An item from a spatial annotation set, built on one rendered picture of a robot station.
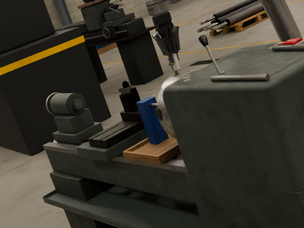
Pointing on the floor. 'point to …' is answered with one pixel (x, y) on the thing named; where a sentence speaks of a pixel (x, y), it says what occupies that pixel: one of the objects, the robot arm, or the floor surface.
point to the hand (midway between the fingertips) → (174, 62)
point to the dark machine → (40, 74)
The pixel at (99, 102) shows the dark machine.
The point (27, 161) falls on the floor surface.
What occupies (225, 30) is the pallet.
